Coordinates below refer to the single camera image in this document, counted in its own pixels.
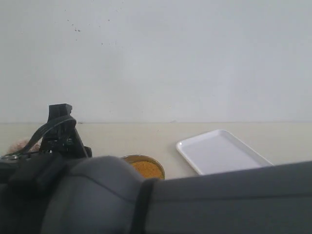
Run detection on white rectangular plastic tray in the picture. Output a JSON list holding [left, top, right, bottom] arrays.
[[176, 129, 272, 175]]

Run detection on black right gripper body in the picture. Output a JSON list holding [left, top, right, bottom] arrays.
[[40, 104, 92, 158]]

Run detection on steel bowl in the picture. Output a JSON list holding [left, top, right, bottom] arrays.
[[122, 155, 165, 179]]

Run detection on yellow millet grains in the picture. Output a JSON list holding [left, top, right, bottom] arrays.
[[131, 161, 164, 179]]

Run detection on brown plush teddy bear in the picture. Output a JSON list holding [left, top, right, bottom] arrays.
[[6, 138, 41, 154]]

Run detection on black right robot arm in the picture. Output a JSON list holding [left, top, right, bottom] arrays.
[[0, 104, 312, 234]]

